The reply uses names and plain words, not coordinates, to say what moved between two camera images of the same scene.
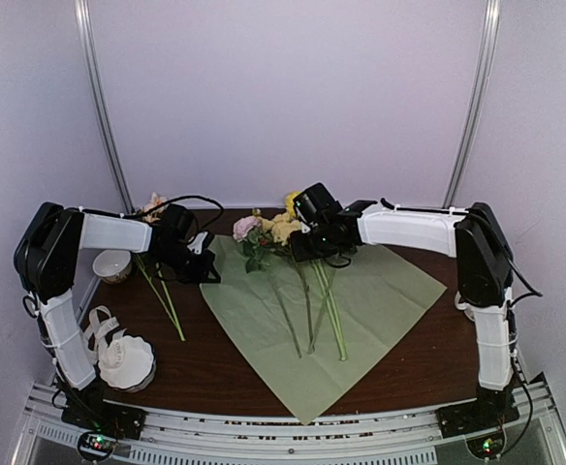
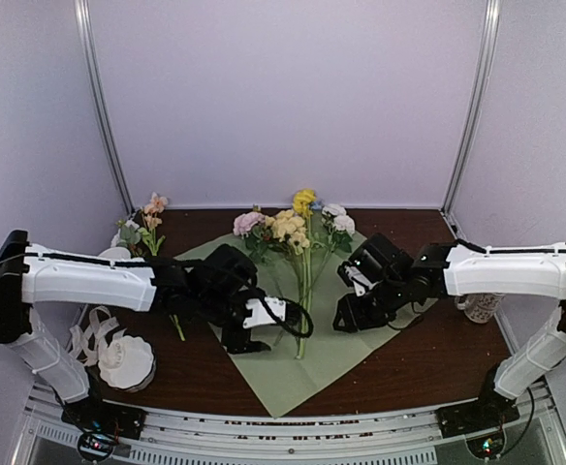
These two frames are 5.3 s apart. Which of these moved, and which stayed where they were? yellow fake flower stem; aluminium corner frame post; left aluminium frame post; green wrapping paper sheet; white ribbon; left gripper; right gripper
Moved: green wrapping paper sheet; left gripper; right gripper; yellow fake flower stem
Stayed: left aluminium frame post; white ribbon; aluminium corner frame post
